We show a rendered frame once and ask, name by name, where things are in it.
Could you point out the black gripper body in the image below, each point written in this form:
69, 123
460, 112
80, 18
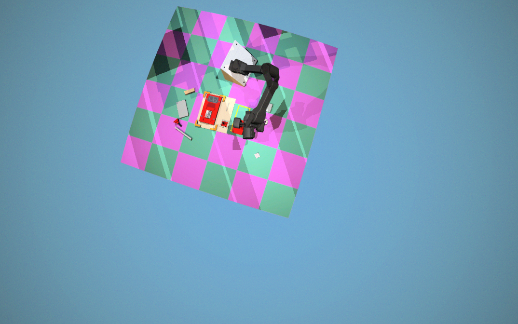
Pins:
237, 123

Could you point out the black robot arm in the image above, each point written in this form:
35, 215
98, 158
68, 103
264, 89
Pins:
258, 114

